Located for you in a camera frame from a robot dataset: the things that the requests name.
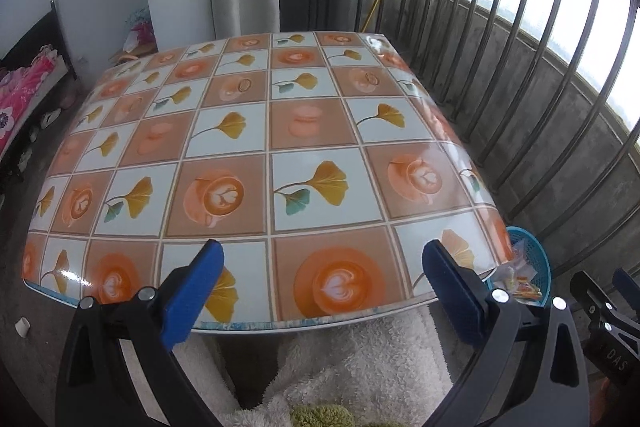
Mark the orange snack wrapper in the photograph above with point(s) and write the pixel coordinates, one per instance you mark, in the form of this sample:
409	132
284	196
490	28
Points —
525	289

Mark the pink floral blanket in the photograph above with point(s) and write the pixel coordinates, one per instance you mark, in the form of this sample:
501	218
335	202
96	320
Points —
20	92

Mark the pink floral cloth bundle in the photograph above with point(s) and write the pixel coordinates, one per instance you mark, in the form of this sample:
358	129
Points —
140	32

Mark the wicker basket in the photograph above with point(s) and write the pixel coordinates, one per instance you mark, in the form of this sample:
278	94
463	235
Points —
125	58

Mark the pink slipper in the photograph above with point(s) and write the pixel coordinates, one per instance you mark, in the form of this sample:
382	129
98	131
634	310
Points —
69	96

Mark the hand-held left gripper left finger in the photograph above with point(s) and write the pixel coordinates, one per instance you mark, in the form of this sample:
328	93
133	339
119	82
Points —
195	292

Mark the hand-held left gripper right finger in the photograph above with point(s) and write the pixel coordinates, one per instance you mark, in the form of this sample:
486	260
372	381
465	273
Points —
452	297

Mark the blue plastic waste basket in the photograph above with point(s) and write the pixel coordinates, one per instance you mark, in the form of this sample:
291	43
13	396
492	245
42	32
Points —
542	257

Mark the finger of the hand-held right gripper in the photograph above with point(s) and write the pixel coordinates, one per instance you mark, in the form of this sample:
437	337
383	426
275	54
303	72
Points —
627	287
592	299

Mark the table with patterned tablecloth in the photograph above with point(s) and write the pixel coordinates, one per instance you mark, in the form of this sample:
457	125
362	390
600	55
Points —
310	127

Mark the green fluffy cloth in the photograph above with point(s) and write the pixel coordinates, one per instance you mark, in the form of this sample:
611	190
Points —
325	417

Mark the white shoe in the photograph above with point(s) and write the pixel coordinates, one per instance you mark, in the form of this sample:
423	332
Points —
48	118

